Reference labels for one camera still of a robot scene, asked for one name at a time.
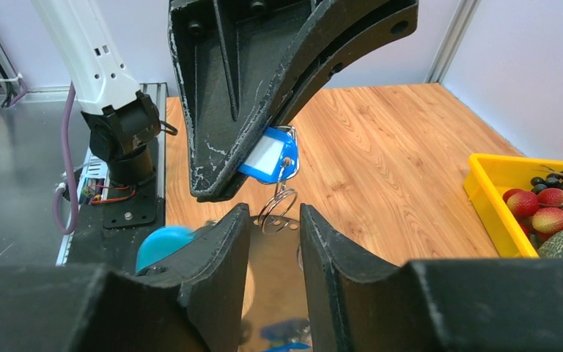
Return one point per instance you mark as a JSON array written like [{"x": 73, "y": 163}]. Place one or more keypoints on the yellow plastic tray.
[{"x": 490, "y": 176}]

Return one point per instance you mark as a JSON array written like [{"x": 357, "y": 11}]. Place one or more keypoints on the blue key tag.
[{"x": 275, "y": 157}]

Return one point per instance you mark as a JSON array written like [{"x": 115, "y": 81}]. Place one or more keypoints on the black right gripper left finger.
[{"x": 91, "y": 307}]

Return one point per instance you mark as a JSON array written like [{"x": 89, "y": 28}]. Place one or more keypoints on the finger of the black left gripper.
[{"x": 244, "y": 66}]

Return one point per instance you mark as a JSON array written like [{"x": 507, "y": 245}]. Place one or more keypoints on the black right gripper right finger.
[{"x": 360, "y": 302}]

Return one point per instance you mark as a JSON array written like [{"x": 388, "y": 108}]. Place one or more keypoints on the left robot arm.
[{"x": 122, "y": 119}]

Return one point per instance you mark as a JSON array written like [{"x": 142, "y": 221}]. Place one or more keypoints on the metal keyring plate blue handle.
[{"x": 272, "y": 272}]

